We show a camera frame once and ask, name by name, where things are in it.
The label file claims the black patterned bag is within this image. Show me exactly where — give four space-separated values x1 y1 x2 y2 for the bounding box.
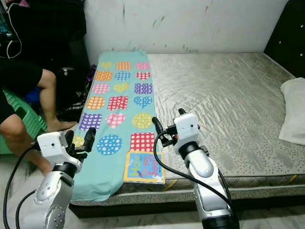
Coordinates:
56 64 99 122

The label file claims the black tufted headboard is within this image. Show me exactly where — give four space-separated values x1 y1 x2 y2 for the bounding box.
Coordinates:
264 0 305 80

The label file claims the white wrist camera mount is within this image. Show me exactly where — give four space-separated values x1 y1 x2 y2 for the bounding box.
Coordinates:
173 113 201 147
37 131 69 166

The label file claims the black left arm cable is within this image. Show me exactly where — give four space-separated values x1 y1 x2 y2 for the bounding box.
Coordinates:
2 143 44 229

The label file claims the thin patterned lower mattress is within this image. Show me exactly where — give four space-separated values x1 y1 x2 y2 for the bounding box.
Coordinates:
71 184 305 207

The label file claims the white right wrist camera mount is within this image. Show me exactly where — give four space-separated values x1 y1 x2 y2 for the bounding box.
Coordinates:
173 113 201 147

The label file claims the green plastic stool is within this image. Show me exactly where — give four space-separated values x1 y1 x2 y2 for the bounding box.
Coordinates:
0 88 48 154

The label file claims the person in black shorts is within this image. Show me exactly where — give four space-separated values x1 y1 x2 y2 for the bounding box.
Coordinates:
0 57 78 175

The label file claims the white pillow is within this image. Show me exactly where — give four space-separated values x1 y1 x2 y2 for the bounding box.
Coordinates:
279 77 305 146

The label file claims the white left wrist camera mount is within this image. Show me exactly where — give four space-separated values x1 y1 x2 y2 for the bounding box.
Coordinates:
37 131 69 166

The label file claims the teal blanket with dotted shapes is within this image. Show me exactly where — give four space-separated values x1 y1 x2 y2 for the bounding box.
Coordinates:
71 50 165 201

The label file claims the grey quilted mattress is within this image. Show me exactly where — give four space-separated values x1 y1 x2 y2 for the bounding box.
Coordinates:
76 52 305 191

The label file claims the blue plastic item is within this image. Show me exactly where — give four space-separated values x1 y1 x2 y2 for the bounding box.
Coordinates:
24 88 40 104

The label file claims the thin white cable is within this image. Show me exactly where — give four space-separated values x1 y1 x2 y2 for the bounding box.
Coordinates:
6 4 25 60

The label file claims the yellow blue children's book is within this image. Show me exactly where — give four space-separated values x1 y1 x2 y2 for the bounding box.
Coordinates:
123 150 166 184

